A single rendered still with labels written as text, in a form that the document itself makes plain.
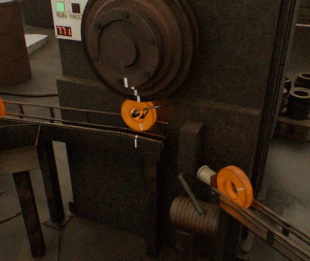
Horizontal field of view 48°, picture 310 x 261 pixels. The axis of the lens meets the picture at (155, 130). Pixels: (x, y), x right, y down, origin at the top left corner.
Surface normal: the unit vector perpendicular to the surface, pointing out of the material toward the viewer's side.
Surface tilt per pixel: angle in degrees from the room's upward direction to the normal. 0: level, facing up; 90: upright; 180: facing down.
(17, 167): 5
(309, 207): 0
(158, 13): 48
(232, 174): 90
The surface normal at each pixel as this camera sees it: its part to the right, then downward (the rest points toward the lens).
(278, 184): 0.00, -0.87
